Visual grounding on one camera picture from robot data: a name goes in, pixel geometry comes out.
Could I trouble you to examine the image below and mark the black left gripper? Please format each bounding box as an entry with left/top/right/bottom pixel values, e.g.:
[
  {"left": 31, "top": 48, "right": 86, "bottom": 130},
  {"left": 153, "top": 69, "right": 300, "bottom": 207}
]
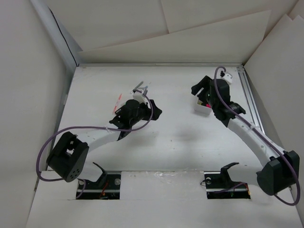
[{"left": 130, "top": 99, "right": 161, "bottom": 126}]

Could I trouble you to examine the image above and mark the green cap highlighter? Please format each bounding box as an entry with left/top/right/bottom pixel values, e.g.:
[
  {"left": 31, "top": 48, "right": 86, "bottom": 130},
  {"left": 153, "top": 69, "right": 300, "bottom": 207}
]
[{"left": 115, "top": 105, "right": 124, "bottom": 115}]

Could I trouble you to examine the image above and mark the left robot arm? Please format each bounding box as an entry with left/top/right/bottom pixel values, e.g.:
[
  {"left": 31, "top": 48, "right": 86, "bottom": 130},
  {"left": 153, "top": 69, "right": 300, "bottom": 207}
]
[{"left": 47, "top": 99, "right": 162, "bottom": 188}]

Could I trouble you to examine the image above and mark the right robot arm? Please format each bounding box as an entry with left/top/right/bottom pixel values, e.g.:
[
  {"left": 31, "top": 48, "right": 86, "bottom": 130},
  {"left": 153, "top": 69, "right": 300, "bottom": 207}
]
[{"left": 191, "top": 76, "right": 300, "bottom": 196}]

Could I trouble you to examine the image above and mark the white compartment organizer box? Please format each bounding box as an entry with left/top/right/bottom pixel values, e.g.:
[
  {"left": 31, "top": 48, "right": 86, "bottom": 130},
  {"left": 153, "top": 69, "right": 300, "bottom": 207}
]
[{"left": 194, "top": 98, "right": 212, "bottom": 116}]

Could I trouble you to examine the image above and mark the pink clear pen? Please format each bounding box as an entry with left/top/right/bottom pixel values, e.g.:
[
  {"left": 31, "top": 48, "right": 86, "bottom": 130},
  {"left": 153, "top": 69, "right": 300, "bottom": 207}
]
[{"left": 112, "top": 93, "right": 123, "bottom": 114}]

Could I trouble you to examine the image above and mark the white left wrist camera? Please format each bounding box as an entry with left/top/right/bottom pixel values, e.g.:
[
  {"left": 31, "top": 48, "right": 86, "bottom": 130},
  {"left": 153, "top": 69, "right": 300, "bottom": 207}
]
[{"left": 133, "top": 86, "right": 148, "bottom": 103}]

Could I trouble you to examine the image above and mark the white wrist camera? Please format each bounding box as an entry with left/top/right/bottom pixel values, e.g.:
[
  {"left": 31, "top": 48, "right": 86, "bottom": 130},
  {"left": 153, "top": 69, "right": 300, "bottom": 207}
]
[
  {"left": 133, "top": 86, "right": 148, "bottom": 103},
  {"left": 220, "top": 71, "right": 233, "bottom": 85}
]

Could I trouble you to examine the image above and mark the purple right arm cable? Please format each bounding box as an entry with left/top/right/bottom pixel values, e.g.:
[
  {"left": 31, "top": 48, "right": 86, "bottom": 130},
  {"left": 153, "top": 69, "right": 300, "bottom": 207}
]
[{"left": 213, "top": 66, "right": 300, "bottom": 206}]

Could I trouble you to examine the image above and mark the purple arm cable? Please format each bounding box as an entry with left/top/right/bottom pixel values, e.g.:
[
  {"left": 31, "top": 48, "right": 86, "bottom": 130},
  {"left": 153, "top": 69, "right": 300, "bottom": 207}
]
[
  {"left": 213, "top": 66, "right": 300, "bottom": 206},
  {"left": 35, "top": 89, "right": 154, "bottom": 198}
]

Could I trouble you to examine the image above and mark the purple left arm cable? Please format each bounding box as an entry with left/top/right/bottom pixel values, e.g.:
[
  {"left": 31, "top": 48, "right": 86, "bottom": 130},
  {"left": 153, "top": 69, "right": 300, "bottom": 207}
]
[{"left": 35, "top": 89, "right": 154, "bottom": 198}]

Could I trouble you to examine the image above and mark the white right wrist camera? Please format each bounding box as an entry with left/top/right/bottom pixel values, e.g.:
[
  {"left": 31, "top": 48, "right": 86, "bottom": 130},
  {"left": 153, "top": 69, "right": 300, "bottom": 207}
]
[{"left": 220, "top": 71, "right": 233, "bottom": 85}]

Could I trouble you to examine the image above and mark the aluminium rail right side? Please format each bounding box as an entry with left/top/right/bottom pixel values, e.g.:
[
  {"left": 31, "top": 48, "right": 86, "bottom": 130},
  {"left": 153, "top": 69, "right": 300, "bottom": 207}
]
[{"left": 237, "top": 65, "right": 265, "bottom": 133}]

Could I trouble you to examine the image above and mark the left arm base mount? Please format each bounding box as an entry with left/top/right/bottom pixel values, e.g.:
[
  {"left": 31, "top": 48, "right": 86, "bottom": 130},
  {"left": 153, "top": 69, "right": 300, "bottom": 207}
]
[{"left": 76, "top": 171, "right": 122, "bottom": 200}]

